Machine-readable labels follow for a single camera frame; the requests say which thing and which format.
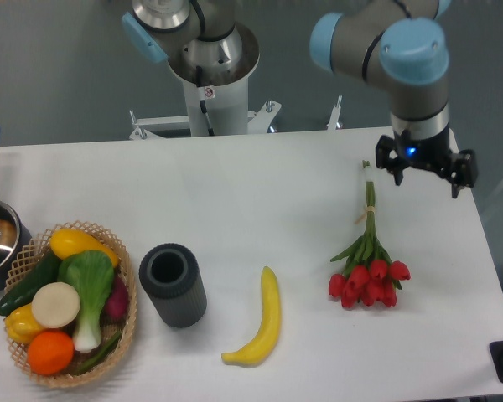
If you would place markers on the white metal base frame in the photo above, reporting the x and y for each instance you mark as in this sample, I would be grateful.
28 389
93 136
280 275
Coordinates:
258 122

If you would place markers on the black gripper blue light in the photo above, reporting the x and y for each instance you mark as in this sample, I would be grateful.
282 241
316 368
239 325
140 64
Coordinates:
433 154

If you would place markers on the red tulip bouquet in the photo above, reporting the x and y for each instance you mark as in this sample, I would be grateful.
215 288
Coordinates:
370 275

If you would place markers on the dark green cucumber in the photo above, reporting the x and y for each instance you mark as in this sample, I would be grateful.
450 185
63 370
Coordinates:
23 292

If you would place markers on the cream round disc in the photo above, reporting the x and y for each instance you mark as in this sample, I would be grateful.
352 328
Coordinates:
55 305

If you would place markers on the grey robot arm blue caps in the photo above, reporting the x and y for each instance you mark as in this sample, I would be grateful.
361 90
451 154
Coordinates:
396 46

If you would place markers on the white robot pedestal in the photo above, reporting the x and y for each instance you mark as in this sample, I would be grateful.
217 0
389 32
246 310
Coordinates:
217 110

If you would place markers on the green bean pod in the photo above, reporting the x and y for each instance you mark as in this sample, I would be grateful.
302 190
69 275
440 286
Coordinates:
100 355

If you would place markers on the yellow squash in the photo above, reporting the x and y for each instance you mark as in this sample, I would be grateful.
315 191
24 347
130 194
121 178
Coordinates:
67 242

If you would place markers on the purple red radish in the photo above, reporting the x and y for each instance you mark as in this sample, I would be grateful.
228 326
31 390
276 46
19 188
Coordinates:
117 303

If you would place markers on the dark grey ribbed vase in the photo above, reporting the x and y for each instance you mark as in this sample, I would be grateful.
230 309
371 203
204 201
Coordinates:
170 275

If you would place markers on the green bok choy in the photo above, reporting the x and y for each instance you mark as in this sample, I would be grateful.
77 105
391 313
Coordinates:
91 274

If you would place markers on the yellow bell pepper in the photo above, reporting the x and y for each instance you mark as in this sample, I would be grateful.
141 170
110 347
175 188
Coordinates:
21 326

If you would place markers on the woven wicker basket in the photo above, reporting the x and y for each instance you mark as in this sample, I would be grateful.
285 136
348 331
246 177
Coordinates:
120 331

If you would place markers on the orange fruit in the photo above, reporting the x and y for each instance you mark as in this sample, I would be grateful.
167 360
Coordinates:
50 352

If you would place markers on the yellow banana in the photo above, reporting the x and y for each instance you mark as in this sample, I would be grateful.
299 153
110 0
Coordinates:
261 346

